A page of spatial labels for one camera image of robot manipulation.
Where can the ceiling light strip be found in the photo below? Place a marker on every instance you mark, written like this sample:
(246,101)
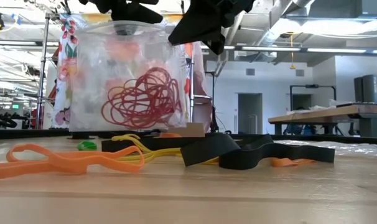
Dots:
(334,50)
(269,48)

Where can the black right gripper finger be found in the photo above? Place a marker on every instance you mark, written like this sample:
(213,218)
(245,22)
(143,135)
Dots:
(218,43)
(194,31)

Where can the wooden top workbench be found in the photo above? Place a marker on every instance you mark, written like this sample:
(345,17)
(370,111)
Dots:
(316,117)

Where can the pale pink cloth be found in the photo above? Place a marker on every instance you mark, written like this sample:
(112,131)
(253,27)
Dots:
(202,81)

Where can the black metal stand frame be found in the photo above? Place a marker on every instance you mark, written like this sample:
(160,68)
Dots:
(313,86)

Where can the floral fabric backdrop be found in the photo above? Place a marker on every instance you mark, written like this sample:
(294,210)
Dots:
(40,93)

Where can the orange rubber band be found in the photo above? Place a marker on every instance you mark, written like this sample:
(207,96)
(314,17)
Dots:
(170,135)
(285,161)
(126,168)
(20,171)

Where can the red rubber band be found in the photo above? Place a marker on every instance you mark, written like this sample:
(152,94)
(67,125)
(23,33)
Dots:
(120,105)
(145,115)
(163,105)
(157,77)
(135,96)

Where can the yellow rubber band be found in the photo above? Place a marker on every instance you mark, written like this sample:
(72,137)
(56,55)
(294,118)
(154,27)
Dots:
(126,137)
(163,152)

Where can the black work gloves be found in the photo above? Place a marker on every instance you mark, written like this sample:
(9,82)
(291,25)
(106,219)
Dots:
(145,133)

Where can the grey cylinder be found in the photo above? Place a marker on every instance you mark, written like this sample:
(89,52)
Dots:
(370,90)
(358,90)

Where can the green sign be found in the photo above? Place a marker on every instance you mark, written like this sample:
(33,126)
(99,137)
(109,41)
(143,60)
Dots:
(15,106)

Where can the black light stand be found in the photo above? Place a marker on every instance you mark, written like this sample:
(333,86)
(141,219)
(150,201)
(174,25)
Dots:
(214,119)

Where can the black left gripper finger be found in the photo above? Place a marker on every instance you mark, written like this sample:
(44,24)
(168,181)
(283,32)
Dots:
(138,14)
(126,29)

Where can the brown cardboard box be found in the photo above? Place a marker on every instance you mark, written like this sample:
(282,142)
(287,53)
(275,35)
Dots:
(194,129)

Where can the green rubber band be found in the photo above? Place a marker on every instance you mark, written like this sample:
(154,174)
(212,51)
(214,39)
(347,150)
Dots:
(86,146)

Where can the double door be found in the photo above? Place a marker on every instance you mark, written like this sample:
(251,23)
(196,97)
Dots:
(250,115)

